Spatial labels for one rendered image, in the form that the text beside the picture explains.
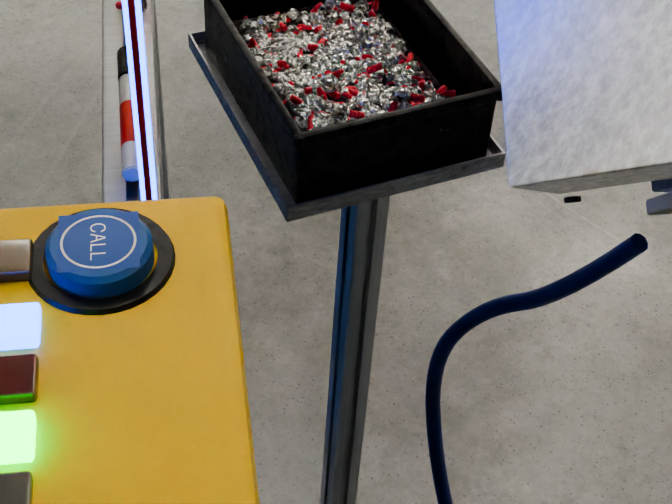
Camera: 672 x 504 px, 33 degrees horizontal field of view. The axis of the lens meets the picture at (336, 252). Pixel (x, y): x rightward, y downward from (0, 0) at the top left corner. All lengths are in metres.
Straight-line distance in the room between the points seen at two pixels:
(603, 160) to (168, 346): 0.35
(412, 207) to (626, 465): 0.61
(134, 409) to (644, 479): 1.40
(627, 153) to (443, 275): 1.27
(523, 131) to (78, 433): 0.39
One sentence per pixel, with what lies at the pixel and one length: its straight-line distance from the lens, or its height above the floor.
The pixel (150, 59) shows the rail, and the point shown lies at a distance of 0.90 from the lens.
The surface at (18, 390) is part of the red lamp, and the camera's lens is 0.40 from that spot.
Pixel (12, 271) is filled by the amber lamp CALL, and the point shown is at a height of 1.08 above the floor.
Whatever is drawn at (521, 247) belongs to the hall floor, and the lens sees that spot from 2.01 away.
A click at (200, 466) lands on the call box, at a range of 0.38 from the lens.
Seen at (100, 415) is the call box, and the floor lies 1.07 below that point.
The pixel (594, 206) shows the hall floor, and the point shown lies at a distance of 2.12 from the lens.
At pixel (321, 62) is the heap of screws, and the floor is 0.85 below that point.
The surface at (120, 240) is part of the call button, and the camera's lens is 0.44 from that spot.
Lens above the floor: 1.39
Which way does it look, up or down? 45 degrees down
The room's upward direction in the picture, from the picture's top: 4 degrees clockwise
